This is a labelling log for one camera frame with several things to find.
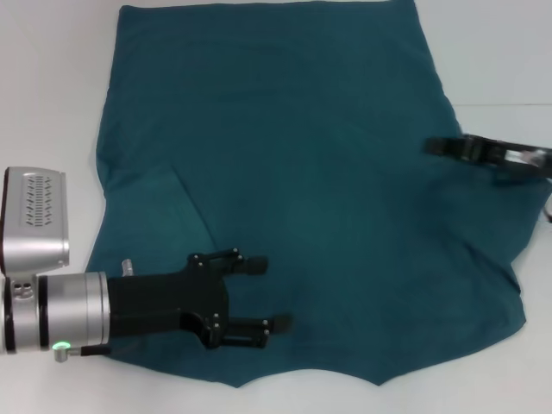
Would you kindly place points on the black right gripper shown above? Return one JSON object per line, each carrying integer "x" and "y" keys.
{"x": 509, "y": 161}

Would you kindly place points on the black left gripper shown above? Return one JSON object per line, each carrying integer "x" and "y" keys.
{"x": 172, "y": 302}

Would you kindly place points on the teal blue t-shirt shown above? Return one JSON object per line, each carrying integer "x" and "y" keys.
{"x": 302, "y": 151}

